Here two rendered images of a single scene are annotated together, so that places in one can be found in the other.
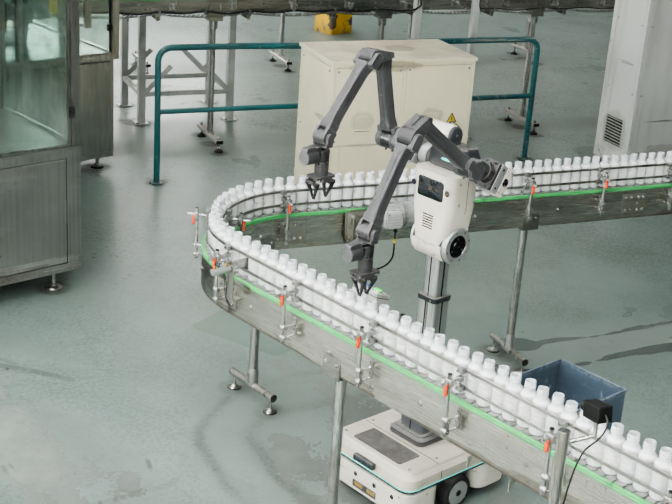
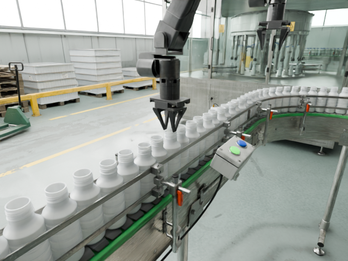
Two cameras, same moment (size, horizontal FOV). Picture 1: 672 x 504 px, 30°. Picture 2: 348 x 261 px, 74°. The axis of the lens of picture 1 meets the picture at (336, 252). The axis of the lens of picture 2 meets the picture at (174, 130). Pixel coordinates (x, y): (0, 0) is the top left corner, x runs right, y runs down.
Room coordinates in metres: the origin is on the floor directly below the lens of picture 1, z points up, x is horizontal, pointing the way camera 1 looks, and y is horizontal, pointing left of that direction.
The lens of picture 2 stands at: (4.21, -0.75, 1.40)
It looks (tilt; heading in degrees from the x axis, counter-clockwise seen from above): 20 degrees down; 78
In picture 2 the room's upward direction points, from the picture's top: straight up
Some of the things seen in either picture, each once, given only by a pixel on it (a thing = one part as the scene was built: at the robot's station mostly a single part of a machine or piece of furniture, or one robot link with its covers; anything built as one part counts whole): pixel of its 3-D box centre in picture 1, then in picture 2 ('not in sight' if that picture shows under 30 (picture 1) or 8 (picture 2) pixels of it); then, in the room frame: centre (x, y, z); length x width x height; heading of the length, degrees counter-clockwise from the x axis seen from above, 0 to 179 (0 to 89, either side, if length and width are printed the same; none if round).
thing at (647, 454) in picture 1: (646, 464); not in sight; (3.37, -0.99, 1.08); 0.06 x 0.06 x 0.17
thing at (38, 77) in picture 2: not in sight; (46, 83); (2.25, 5.90, 0.50); 1.23 x 1.04 x 1.00; 132
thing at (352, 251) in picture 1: (359, 244); (157, 56); (4.31, -0.08, 1.38); 0.12 x 0.09 x 0.12; 133
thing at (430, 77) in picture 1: (381, 130); not in sight; (8.69, -0.26, 0.59); 1.10 x 0.62 x 1.18; 114
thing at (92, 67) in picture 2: not in sight; (97, 71); (3.44, 6.99, 0.67); 1.23 x 1.04 x 1.35; 134
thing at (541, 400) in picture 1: (540, 410); not in sight; (3.68, -0.71, 1.08); 0.06 x 0.06 x 0.17
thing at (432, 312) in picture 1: (430, 335); not in sight; (4.95, -0.43, 0.74); 0.11 x 0.11 x 0.40; 42
